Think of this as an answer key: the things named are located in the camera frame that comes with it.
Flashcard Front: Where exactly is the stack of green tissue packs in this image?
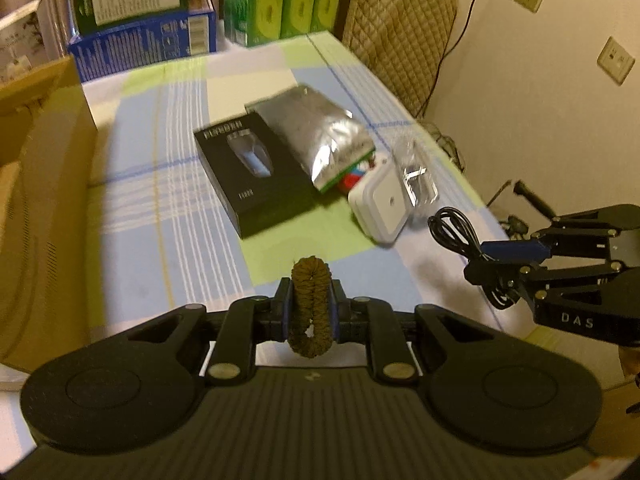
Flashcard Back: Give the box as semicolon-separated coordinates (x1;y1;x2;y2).
222;0;351;48

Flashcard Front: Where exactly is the white square plastic container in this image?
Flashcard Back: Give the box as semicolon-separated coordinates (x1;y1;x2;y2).
348;156;412;246

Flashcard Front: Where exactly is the pink curtain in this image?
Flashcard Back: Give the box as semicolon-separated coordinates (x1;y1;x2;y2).
30;0;76;61

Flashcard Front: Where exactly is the black cable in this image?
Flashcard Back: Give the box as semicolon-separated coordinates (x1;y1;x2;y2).
428;207;522;308

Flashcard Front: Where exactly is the small colourful packet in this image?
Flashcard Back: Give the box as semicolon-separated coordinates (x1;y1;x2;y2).
336;154;381;196

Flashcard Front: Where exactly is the blue printed carton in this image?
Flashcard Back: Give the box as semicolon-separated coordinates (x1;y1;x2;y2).
67;7;218;83

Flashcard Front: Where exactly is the brown braided bracelet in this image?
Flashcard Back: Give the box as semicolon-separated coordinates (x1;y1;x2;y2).
286;256;333;359

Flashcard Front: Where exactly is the clear plastic bag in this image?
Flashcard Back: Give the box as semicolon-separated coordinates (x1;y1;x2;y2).
392;135;441;208

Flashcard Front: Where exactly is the silver foil bag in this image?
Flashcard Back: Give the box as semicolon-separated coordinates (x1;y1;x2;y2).
244;86;377;195

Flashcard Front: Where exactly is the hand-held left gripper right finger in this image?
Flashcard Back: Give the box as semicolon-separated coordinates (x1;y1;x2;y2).
330;279;497;387

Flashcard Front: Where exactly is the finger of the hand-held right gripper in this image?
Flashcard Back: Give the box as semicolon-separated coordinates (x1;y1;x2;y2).
462;259;623;307
479;204;640;263

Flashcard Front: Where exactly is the black wall power cord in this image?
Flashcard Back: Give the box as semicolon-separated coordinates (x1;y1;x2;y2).
419;0;506;171

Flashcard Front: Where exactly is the black stand on floor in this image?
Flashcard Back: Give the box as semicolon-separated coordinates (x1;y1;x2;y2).
487;180;557;241

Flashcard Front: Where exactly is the white humidifier box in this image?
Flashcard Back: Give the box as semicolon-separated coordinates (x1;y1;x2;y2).
0;0;48;86

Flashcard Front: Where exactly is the black shaver box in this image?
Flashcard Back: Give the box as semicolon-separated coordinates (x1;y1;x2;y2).
193;113;317;240

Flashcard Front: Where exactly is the cardboard box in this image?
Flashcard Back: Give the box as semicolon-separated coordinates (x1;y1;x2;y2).
0;55;108;376

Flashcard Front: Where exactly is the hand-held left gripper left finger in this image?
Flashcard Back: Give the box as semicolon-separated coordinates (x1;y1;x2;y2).
127;278;293;387

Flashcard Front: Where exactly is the quilted beige chair cover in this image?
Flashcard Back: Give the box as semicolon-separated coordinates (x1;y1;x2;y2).
341;0;460;118

